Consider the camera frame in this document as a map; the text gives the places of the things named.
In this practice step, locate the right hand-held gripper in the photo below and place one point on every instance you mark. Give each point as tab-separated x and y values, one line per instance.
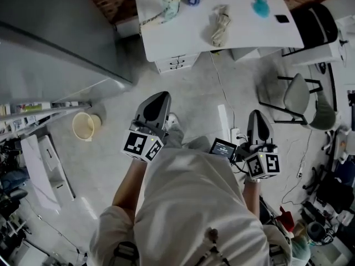
262	165

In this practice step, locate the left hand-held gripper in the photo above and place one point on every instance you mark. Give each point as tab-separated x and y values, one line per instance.
134	144

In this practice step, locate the person's right forearm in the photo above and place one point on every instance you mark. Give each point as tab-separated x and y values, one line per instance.
251	198

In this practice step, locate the person's left forearm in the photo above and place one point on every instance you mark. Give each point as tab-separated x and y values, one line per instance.
129	184

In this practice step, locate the white desk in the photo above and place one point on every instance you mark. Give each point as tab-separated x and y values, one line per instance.
244	32

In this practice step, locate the white power strip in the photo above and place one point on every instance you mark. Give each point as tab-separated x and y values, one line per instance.
300	172
235	136

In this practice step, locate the person's grey trousers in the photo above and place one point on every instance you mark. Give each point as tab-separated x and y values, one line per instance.
174	137

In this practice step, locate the black display device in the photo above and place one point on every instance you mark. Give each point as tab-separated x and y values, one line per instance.
223	148

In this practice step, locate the person's left white shoe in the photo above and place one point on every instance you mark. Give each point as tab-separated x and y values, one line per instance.
173	118

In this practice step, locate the cream plastic wastebasket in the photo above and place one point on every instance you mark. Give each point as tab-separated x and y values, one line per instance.
83	126

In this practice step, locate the red cloth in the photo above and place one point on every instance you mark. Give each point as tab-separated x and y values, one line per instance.
287	220

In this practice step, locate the white flat floor bar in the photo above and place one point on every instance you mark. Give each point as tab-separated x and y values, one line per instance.
223	116

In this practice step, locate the person's cream shirt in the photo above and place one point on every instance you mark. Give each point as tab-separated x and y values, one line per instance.
194	204

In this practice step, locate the white office chair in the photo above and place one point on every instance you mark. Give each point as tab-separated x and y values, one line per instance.
339	143

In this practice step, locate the black bag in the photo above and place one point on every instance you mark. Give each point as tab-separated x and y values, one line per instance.
338	194

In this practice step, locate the black clip-on microphone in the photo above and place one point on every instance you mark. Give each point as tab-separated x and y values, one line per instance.
213	233

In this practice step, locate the white flat cabinet part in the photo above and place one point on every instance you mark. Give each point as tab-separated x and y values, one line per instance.
52	165

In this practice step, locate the white metal shelf rack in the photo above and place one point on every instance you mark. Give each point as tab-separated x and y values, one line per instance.
55	112

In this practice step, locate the pale green plush toy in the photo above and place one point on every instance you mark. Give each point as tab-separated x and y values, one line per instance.
170	5

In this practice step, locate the grey refrigerator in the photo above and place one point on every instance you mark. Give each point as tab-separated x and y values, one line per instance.
55	23

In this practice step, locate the beige cloth bundle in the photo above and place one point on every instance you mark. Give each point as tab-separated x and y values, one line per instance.
219	26

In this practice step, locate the black square pad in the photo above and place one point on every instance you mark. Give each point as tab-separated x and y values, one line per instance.
281	19

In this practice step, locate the black mesh office chair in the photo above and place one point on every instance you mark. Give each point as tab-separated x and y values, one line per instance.
313	26

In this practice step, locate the teal plastic object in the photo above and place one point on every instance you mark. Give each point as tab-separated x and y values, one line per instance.
261	7

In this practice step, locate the grey chair black frame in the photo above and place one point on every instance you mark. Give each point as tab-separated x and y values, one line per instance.
296	96

